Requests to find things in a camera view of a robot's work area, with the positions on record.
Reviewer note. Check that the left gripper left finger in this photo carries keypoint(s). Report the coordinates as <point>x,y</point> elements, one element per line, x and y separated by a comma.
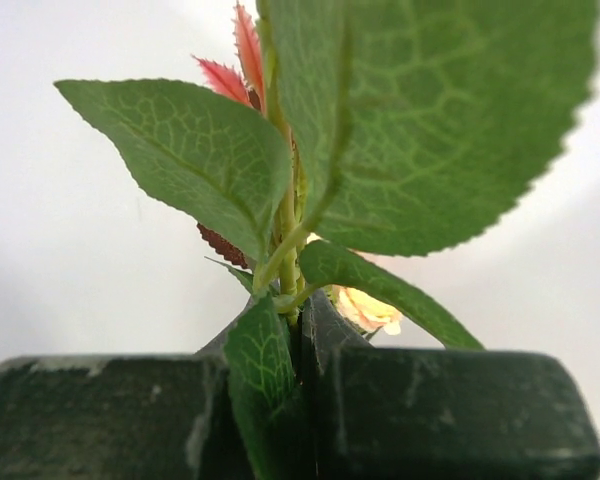
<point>144,416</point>

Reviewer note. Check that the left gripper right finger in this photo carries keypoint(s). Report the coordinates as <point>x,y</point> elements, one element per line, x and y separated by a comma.
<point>399,413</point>

